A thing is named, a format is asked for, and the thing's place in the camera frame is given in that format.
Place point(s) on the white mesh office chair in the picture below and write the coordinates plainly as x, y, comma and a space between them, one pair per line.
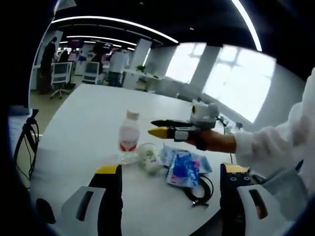
91, 71
61, 73

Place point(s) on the clear plastic water bottle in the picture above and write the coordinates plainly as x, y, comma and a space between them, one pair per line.
129, 137

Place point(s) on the blue tissue pack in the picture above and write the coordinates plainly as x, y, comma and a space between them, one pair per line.
182, 169

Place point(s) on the black oval table grommet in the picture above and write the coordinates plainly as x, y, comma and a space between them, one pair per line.
45, 211

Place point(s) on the wet wipes pack blue lid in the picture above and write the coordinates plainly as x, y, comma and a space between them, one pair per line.
205, 165

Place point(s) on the white table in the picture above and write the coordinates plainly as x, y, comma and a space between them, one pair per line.
93, 118

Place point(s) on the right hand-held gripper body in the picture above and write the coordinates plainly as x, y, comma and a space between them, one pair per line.
204, 114

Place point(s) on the green potted plant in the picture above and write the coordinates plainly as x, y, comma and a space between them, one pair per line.
140, 68

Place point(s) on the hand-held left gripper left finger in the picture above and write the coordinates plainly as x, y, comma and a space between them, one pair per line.
109, 201

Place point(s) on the white office desk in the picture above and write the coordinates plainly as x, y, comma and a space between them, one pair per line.
142, 79

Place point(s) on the linear ceiling light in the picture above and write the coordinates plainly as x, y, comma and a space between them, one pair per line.
118, 22
248, 22

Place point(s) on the bright window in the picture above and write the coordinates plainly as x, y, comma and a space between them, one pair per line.
184, 64
241, 83

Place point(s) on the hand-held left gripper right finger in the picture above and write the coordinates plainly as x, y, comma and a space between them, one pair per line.
232, 204

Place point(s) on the floral paper cup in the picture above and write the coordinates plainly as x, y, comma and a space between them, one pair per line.
148, 157

